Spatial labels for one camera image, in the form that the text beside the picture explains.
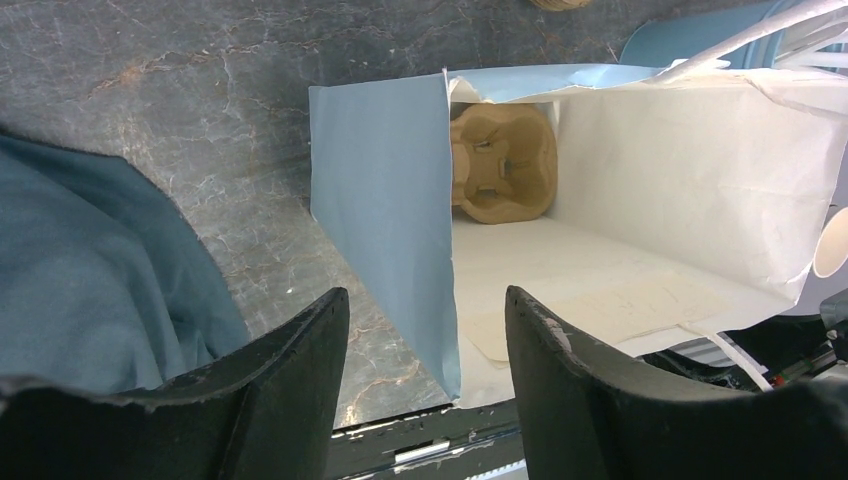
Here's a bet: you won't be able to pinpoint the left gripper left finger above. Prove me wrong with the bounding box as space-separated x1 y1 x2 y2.
1 287 350 479

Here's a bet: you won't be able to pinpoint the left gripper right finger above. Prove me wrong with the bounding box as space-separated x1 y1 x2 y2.
505 286 847 479

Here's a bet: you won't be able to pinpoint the light blue paper bag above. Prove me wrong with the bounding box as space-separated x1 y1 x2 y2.
309 64 847 408

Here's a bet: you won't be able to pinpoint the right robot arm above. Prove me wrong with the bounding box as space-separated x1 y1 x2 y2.
642 290 847 392

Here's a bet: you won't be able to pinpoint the blue cloth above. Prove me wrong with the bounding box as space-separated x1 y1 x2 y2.
1 136 250 394

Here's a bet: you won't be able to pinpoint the stack of green paper cups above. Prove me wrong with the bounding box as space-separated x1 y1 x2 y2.
812 205 847 278

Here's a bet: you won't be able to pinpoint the blue straw holder cup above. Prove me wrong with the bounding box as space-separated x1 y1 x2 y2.
619 0 796 69

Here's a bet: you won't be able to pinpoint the brown cardboard cup carrier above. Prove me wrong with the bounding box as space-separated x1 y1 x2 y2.
530 0 592 12

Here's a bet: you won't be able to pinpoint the white wrapped straws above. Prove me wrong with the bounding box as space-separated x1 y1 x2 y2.
646 0 847 84

